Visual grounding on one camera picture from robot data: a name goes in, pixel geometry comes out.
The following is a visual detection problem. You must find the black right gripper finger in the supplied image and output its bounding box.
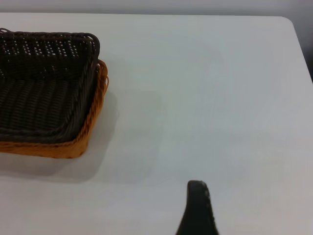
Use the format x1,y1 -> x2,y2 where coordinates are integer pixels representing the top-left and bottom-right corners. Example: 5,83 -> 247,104
175,180 -> 221,235

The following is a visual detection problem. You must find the orange-brown woven wicker basket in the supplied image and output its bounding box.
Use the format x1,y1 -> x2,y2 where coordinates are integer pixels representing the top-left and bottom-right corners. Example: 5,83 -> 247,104
0,58 -> 110,160

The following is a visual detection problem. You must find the dark brown woven wicker basket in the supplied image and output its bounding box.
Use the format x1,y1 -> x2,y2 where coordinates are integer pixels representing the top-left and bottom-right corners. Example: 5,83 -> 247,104
0,27 -> 101,144

